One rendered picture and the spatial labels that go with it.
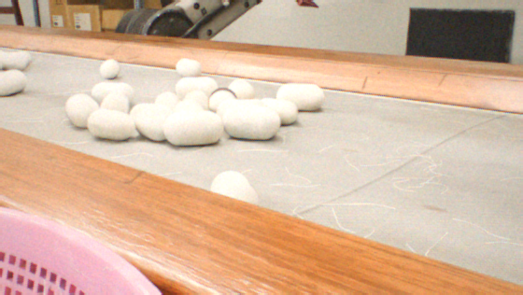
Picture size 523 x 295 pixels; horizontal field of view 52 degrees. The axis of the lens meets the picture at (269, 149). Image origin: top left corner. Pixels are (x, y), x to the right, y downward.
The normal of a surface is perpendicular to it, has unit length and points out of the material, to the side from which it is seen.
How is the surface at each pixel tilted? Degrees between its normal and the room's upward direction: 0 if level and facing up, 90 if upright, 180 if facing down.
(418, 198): 0
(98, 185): 0
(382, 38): 90
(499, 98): 45
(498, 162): 0
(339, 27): 90
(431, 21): 86
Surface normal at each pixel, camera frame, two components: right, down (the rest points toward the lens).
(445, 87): -0.43, -0.51
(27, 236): -0.50, -0.01
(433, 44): -0.62, 0.16
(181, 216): 0.00, -0.96
